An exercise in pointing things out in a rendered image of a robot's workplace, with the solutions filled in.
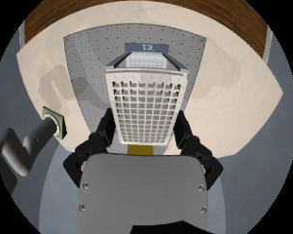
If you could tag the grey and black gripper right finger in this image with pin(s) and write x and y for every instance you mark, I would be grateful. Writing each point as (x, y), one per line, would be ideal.
(191, 145)

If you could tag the olive-yellow open-top bin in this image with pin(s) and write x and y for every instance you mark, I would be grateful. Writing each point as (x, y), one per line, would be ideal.
(140, 149)

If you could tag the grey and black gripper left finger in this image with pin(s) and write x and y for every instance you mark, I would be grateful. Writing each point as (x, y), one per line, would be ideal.
(97, 143)

